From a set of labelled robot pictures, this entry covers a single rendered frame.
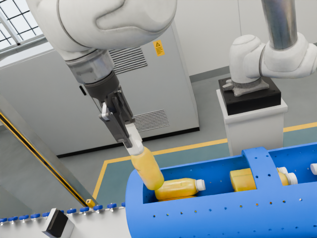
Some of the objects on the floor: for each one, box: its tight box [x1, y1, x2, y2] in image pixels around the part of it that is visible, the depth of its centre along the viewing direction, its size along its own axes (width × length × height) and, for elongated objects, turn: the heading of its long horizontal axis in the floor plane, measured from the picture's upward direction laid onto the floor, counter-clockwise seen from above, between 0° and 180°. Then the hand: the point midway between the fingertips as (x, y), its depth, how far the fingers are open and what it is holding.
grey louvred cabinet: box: [0, 19, 200, 158], centre depth 266 cm, size 54×215×145 cm, turn 109°
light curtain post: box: [0, 93, 103, 209], centre depth 134 cm, size 6×6×170 cm
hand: (132, 139), depth 59 cm, fingers closed on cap, 4 cm apart
